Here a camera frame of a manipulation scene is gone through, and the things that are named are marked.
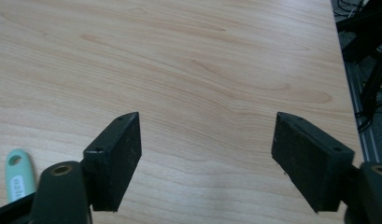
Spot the black cable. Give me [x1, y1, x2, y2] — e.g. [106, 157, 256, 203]
[355, 99, 382, 133]

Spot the grey metal rail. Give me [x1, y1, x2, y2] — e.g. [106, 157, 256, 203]
[344, 60, 382, 164]

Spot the mint green plastic handle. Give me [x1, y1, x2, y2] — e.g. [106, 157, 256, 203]
[5, 148, 37, 203]

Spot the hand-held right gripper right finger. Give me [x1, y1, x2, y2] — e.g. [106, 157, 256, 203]
[271, 111, 356, 214]

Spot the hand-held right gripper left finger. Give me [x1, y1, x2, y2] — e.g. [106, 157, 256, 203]
[82, 111, 143, 213]

